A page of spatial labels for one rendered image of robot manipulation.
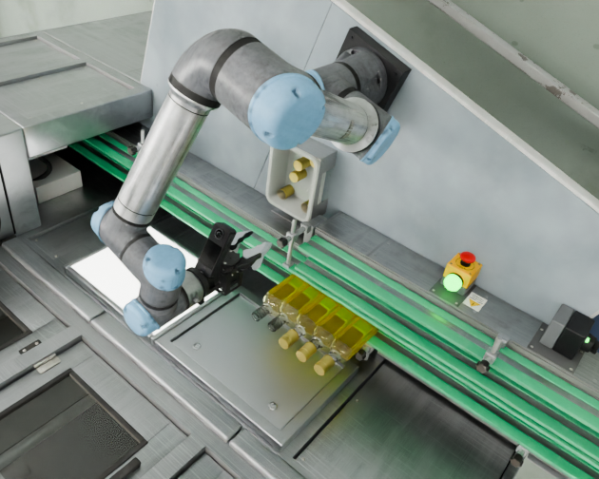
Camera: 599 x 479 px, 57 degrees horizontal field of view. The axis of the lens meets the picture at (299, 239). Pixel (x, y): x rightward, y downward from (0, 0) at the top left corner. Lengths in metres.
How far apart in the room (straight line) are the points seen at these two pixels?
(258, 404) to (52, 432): 0.50
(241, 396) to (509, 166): 0.87
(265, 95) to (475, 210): 0.77
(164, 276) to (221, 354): 0.62
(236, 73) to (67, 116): 1.17
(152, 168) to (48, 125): 0.97
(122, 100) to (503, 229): 1.33
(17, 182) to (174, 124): 1.07
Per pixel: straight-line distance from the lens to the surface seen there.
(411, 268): 1.53
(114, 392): 1.58
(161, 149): 0.99
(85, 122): 2.02
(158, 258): 1.02
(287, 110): 0.83
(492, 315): 1.48
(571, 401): 1.42
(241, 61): 0.87
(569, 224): 1.39
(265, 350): 1.61
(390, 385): 1.65
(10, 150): 1.92
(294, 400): 1.51
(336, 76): 1.30
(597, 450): 1.46
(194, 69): 0.93
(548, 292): 1.49
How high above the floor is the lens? 1.97
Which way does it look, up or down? 41 degrees down
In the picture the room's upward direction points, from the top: 124 degrees counter-clockwise
